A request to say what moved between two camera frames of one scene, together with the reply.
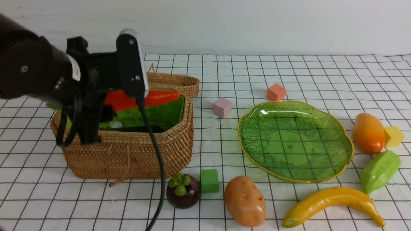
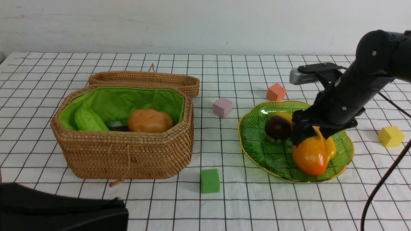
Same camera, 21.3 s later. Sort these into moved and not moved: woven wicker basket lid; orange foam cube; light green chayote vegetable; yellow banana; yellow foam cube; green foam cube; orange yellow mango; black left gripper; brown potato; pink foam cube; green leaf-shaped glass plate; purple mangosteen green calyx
Moved: light green chayote vegetable; orange yellow mango; yellow banana; brown potato; purple mangosteen green calyx; black left gripper
Not moved: green leaf-shaped glass plate; woven wicker basket lid; orange foam cube; pink foam cube; green foam cube; yellow foam cube
